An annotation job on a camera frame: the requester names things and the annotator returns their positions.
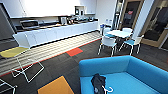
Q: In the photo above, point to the black garment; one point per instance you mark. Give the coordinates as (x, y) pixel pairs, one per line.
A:
(98, 82)

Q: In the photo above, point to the white clothes hanger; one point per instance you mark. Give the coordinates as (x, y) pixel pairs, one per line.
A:
(109, 89)

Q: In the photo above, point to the white cafe chair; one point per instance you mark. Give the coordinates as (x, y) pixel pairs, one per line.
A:
(127, 30)
(108, 41)

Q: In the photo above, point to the white chair teal seat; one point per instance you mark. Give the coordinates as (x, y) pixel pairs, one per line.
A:
(131, 41)
(108, 33)

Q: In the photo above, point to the blue waste bin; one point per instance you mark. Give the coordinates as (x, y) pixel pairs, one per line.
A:
(105, 27)

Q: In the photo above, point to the white kitchen counter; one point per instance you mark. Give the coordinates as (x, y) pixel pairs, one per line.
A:
(56, 33)

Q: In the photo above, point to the small dark countertop appliance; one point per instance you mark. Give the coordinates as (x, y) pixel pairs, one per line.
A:
(63, 20)

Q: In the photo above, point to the black coffee machine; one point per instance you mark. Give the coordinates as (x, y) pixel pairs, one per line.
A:
(79, 11)

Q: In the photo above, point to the white cafe table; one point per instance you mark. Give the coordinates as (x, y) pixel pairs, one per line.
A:
(119, 33)

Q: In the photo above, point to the wooden framed glass door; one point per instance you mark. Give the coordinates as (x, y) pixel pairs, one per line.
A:
(156, 26)
(130, 15)

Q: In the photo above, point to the black microwave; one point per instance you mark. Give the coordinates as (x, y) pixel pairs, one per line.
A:
(29, 24)

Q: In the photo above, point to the blue sofa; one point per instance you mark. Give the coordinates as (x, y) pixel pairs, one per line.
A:
(146, 73)

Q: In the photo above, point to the white upper wall cabinets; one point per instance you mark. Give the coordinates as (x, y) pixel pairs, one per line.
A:
(50, 7)

